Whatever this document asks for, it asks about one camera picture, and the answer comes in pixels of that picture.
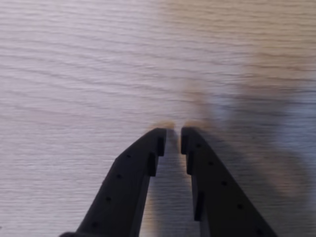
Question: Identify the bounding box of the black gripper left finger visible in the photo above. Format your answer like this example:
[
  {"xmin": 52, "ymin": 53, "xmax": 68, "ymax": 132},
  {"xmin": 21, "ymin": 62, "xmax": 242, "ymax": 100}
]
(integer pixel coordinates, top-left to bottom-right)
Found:
[{"xmin": 59, "ymin": 127, "xmax": 167, "ymax": 237}]

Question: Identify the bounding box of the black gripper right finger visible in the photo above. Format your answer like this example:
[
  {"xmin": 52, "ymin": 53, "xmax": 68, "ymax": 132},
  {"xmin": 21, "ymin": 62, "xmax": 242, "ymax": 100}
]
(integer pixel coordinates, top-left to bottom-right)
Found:
[{"xmin": 181, "ymin": 126, "xmax": 278, "ymax": 237}]

